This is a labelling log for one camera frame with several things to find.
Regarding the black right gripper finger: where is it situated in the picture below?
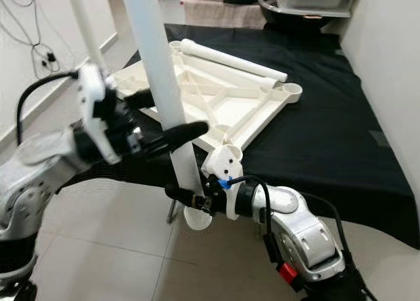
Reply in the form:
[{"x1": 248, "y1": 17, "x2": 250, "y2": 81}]
[{"x1": 164, "y1": 185, "x2": 201, "y2": 209}]

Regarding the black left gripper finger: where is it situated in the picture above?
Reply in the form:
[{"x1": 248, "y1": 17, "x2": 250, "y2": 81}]
[
  {"x1": 146, "y1": 121, "x2": 209, "y2": 159},
  {"x1": 123, "y1": 89, "x2": 157, "y2": 110}
]

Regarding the white plastic children table top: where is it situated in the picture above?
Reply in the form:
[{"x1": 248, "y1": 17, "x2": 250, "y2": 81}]
[{"x1": 108, "y1": 39, "x2": 304, "y2": 154}]

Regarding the grey metal table leg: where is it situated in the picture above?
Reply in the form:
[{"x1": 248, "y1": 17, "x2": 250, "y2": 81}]
[{"x1": 167, "y1": 199, "x2": 179, "y2": 224}]

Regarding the beige woven cloth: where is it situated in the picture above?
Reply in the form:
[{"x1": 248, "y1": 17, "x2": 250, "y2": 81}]
[{"x1": 182, "y1": 0, "x2": 263, "y2": 30}]

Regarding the black table cloth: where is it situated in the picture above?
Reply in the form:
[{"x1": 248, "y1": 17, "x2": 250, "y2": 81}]
[{"x1": 69, "y1": 22, "x2": 420, "y2": 249}]

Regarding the grey tape strip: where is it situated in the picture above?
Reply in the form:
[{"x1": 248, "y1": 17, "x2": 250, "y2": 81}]
[{"x1": 369, "y1": 129, "x2": 393, "y2": 150}]

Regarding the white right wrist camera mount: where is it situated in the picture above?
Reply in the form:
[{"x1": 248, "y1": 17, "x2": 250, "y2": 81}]
[{"x1": 202, "y1": 144, "x2": 245, "y2": 222}]

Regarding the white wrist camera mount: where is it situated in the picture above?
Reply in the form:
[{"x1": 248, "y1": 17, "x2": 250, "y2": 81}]
[
  {"x1": 202, "y1": 144, "x2": 245, "y2": 222},
  {"x1": 77, "y1": 64, "x2": 122, "y2": 165}
]

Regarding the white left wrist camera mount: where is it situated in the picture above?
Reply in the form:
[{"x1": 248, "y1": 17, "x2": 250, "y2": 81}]
[{"x1": 77, "y1": 64, "x2": 122, "y2": 165}]

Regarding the black floor power cable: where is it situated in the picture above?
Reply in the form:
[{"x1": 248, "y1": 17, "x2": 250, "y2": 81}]
[{"x1": 0, "y1": 0, "x2": 60, "y2": 79}]

